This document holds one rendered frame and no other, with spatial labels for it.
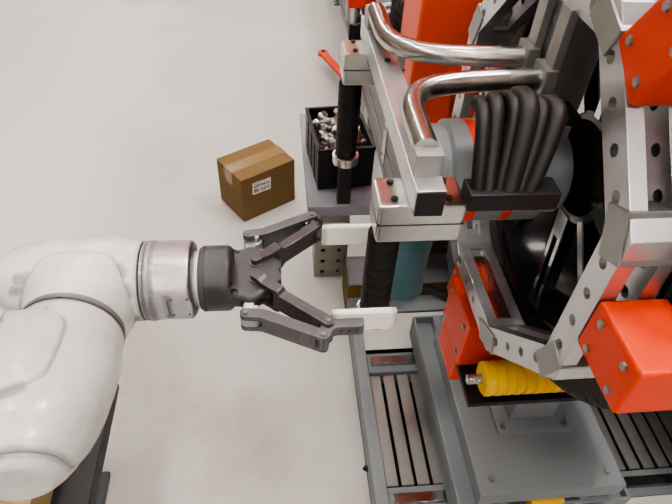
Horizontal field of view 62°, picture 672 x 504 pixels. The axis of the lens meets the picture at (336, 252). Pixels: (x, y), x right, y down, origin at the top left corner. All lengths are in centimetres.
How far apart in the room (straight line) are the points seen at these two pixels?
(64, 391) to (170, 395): 105
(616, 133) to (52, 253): 57
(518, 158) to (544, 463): 84
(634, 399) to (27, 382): 54
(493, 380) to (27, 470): 69
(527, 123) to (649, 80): 10
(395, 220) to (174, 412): 107
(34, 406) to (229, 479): 96
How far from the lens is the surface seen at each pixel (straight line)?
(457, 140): 74
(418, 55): 73
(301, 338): 59
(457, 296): 102
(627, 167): 58
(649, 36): 57
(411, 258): 101
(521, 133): 56
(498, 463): 125
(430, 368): 143
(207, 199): 210
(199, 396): 155
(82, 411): 52
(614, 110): 61
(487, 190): 55
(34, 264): 65
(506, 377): 97
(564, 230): 91
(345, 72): 85
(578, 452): 132
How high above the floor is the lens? 130
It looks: 44 degrees down
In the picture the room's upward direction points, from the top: 4 degrees clockwise
